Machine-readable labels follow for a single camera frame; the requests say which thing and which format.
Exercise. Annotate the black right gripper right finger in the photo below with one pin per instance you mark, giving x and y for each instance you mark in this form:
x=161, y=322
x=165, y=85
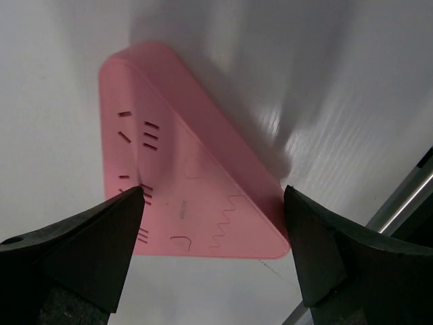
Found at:
x=349, y=274

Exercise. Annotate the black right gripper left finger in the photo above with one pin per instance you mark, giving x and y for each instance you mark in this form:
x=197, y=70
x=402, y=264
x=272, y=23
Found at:
x=72, y=271

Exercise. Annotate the pink triangular power strip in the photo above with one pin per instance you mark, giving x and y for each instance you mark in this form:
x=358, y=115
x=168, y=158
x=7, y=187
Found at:
x=206, y=193

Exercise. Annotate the aluminium table frame rail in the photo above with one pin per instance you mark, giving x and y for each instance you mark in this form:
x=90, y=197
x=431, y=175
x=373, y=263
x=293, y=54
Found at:
x=406, y=216

